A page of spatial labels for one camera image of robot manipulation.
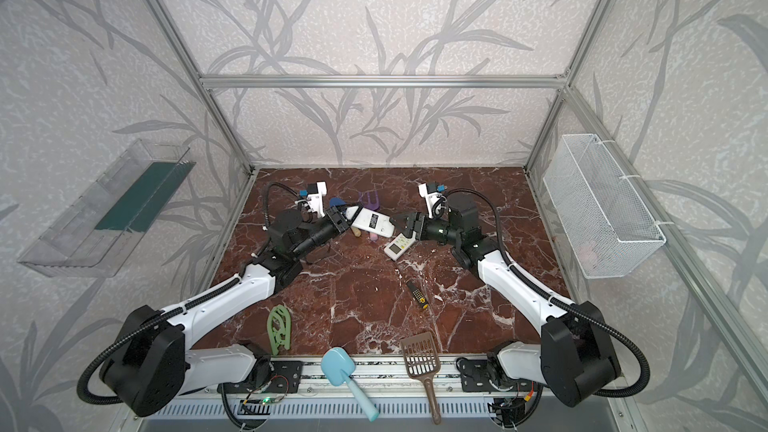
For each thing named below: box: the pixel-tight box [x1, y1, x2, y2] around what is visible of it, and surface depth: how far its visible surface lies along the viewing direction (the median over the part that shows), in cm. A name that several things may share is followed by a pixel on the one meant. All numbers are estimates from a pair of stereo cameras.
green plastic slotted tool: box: [267, 305, 291, 356], surface depth 82 cm
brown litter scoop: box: [400, 332, 441, 425], surface depth 79 cm
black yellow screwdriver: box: [407, 280, 429, 309], surface depth 87 cm
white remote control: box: [345, 206, 395, 238], surface depth 76 cm
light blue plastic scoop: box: [321, 347, 380, 421], surface depth 76 cm
